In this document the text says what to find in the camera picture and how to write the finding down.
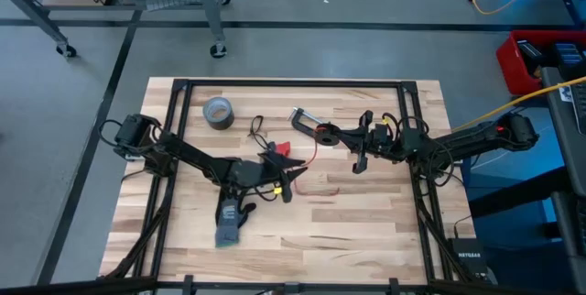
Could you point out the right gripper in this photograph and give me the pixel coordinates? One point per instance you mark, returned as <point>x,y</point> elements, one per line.
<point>380,141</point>

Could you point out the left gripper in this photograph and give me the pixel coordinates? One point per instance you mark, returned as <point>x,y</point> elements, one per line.
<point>247,173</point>

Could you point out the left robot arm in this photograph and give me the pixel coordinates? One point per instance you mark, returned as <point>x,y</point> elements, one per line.
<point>192,155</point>

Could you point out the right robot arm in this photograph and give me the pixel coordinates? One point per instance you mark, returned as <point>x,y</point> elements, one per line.
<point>471,141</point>

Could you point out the black work glove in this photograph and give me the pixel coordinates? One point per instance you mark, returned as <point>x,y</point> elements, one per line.
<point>229,221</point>

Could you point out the red plastic bin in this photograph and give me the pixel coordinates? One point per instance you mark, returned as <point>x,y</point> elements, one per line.
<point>513,66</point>

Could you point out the grey duct tape roll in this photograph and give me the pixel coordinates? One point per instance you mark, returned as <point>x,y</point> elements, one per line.
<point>208,114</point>

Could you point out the black network switch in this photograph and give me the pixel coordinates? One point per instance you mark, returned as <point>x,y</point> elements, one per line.
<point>469,256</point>

